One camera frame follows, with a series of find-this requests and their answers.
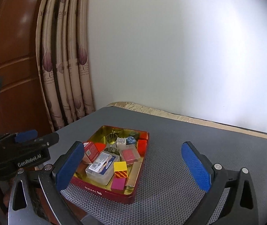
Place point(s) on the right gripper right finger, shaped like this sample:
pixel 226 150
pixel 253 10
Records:
pixel 240 206

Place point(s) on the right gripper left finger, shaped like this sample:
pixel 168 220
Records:
pixel 51 179

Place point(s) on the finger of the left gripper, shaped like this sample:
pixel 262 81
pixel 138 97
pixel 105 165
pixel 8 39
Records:
pixel 18 137
pixel 47 140

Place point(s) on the red barcode cube box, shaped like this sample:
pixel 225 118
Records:
pixel 90 153

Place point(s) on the clear plastic card case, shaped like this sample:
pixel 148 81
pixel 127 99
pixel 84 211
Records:
pixel 101 170

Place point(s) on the metal clamp tool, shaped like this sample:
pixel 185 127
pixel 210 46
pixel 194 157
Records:
pixel 111 146

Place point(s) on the black white zigzag cube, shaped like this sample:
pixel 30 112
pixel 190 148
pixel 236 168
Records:
pixel 121 143

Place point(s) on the pink rectangular box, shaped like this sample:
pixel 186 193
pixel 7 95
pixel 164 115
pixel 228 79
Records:
pixel 118 185

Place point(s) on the yellow red striped box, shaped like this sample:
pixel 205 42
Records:
pixel 120 169

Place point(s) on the blue patterned keychain case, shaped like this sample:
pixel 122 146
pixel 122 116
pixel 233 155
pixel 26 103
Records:
pixel 130 140

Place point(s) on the gold rectangular box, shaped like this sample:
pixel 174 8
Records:
pixel 133 176

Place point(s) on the red rectangular box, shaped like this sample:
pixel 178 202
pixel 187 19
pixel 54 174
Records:
pixel 141 147

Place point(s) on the red rounded case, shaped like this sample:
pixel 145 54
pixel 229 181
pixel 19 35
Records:
pixel 100 146

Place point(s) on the clear case red insert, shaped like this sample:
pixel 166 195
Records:
pixel 130 155

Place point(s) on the red gold tin box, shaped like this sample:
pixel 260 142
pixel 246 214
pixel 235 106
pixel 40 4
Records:
pixel 81 180

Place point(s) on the grey honeycomb table mat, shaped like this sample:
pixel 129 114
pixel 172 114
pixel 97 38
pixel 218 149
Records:
pixel 167 193

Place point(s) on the beige patterned curtain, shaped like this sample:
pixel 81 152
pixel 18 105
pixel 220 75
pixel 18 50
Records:
pixel 61 44

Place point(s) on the brown wooden door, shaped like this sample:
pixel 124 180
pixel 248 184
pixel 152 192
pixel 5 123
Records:
pixel 22 106

